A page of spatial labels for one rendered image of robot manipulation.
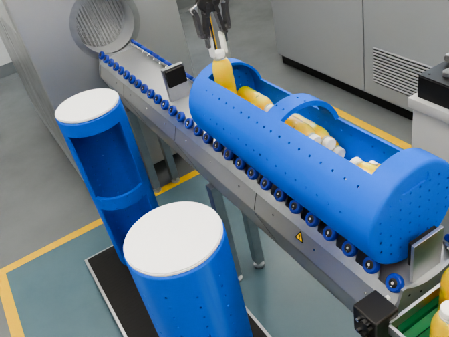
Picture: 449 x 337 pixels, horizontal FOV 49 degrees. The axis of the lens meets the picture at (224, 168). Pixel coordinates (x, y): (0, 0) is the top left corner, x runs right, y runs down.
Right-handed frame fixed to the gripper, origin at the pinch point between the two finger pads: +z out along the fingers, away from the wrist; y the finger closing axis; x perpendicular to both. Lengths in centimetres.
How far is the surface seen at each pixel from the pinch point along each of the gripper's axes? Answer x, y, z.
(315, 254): 54, 10, 46
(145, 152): -120, 4, 101
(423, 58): -50, -160, 82
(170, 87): -51, 1, 32
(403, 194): 77, 0, 15
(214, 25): -66, -33, 20
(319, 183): 59, 9, 17
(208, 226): 40, 34, 29
